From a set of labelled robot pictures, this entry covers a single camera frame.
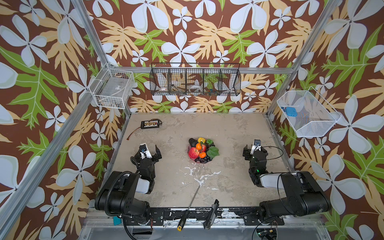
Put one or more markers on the teal handled tool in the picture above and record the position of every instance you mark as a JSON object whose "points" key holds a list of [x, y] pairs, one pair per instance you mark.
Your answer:
{"points": [[117, 221]]}

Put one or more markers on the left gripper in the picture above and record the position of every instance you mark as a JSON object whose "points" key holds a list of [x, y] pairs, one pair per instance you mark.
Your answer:
{"points": [[155, 158]]}

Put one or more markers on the dark avocado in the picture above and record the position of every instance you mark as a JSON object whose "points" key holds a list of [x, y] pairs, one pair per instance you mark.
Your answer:
{"points": [[193, 142]]}

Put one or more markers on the red tomato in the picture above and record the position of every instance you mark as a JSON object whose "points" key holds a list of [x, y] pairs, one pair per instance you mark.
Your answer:
{"points": [[193, 153]]}

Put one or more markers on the pink dotted plate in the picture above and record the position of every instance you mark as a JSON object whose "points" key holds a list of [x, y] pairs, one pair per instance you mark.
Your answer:
{"points": [[202, 153]]}

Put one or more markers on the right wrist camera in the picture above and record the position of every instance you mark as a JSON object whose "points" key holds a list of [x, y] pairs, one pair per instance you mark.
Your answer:
{"points": [[256, 146]]}

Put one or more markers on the black clamp bracket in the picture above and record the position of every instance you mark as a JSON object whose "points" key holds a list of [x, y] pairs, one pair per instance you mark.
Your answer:
{"points": [[212, 215]]}

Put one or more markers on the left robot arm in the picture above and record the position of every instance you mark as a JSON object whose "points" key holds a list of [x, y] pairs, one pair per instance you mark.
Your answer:
{"points": [[117, 196]]}

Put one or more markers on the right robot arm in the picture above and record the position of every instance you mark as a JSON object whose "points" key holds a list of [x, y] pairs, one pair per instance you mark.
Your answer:
{"points": [[304, 196]]}

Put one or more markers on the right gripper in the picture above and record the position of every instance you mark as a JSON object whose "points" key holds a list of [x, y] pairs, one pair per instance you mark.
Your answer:
{"points": [[255, 153]]}

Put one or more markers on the orange kumquat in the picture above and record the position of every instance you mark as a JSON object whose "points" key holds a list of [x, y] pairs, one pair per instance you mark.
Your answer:
{"points": [[202, 155], [199, 147]]}

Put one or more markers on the black mounting rail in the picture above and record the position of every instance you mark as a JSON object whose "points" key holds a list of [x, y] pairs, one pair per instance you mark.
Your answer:
{"points": [[248, 216]]}

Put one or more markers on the yellow pear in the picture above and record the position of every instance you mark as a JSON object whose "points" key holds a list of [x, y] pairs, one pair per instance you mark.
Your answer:
{"points": [[201, 140]]}

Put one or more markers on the black wire basket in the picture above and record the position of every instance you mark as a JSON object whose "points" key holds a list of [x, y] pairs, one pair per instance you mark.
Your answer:
{"points": [[210, 79]]}

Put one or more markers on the blue object in basket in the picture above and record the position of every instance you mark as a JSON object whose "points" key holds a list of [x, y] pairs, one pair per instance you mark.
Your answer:
{"points": [[291, 112]]}

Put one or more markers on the black grape bunch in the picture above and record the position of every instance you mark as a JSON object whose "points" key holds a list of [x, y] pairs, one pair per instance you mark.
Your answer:
{"points": [[211, 152]]}

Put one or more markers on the white mesh basket right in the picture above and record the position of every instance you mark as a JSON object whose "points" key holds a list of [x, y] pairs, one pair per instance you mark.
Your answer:
{"points": [[316, 116]]}

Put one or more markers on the yellow handled screwdriver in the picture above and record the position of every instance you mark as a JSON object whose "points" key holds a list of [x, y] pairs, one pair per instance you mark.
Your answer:
{"points": [[186, 213]]}

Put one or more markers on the white wire basket left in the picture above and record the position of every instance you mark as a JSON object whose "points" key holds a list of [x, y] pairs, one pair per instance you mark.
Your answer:
{"points": [[111, 87]]}

